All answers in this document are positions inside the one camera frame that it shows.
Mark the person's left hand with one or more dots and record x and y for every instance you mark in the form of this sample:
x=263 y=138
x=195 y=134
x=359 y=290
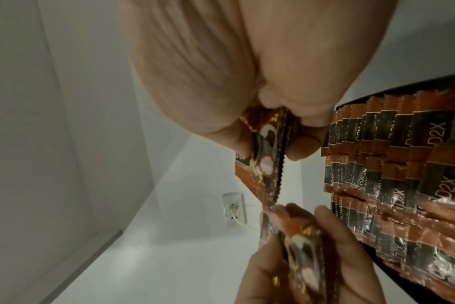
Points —
x=355 y=267

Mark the person's right hand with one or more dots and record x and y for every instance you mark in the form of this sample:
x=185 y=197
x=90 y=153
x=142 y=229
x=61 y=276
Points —
x=257 y=53

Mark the black tray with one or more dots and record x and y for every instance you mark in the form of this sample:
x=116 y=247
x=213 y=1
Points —
x=400 y=288

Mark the pile of orange coffee sachets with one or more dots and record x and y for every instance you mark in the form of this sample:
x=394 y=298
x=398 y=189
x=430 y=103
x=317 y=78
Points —
x=400 y=178

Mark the white wall socket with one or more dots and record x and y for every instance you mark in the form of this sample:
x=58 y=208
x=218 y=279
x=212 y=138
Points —
x=240 y=202

